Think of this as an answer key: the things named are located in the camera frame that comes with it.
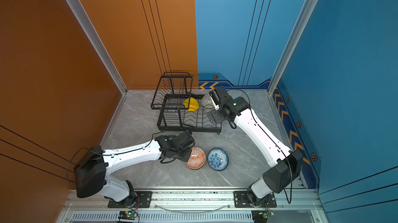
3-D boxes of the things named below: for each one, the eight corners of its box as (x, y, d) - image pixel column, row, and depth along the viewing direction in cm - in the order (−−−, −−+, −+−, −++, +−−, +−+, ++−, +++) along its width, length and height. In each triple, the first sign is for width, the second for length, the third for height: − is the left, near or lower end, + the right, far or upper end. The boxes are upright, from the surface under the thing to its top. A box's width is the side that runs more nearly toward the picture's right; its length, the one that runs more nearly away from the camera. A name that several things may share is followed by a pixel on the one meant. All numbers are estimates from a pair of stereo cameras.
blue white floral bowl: (215, 175, 82) (216, 171, 76) (204, 158, 88) (204, 153, 82) (230, 164, 86) (232, 160, 80) (218, 149, 91) (219, 143, 86)
